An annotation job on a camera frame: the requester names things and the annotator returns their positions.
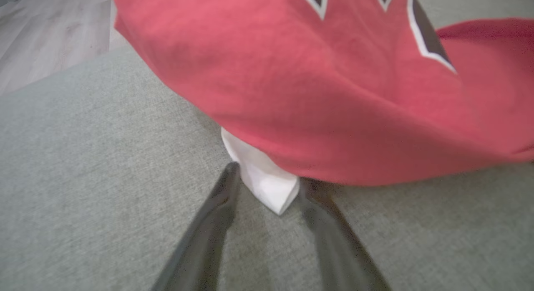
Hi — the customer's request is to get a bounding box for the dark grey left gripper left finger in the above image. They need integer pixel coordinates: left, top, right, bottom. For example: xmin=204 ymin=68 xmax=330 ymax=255
xmin=151 ymin=162 xmax=241 ymax=291

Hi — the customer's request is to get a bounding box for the red jersey with white sleeves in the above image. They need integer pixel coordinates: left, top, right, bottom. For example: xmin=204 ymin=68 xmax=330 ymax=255
xmin=109 ymin=0 xmax=534 ymax=215

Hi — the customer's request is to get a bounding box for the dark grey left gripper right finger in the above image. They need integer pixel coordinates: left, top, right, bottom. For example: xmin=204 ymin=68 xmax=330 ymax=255
xmin=298 ymin=178 xmax=393 ymax=291

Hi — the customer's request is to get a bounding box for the grey fabric sofa seat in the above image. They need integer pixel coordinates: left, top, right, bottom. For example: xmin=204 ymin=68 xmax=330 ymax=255
xmin=0 ymin=0 xmax=534 ymax=291

